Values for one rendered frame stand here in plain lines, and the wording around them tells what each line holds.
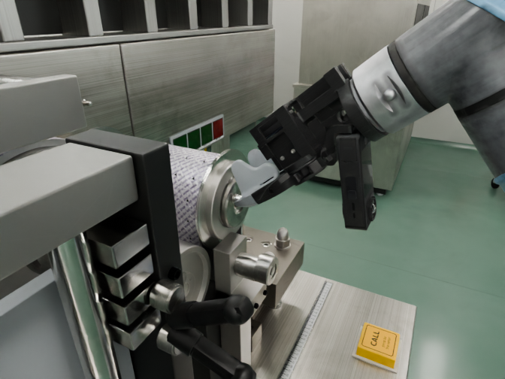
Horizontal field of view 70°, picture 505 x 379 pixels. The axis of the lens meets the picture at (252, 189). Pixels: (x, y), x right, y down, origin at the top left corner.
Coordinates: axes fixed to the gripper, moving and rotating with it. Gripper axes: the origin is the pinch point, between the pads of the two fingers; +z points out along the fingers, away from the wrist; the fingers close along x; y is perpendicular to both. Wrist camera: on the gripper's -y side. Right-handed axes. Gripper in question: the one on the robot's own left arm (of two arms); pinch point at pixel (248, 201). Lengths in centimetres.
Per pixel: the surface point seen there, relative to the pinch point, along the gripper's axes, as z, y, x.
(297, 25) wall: 121, 111, -451
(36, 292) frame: -12.2, 5.2, 31.3
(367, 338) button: 8.9, -37.1, -17.0
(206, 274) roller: 9.4, -5.0, 5.3
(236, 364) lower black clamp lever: -15.1, -3.4, 27.3
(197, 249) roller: 5.7, -1.0, 7.1
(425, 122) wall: 56, -85, -451
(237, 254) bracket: 5.2, -5.3, 2.3
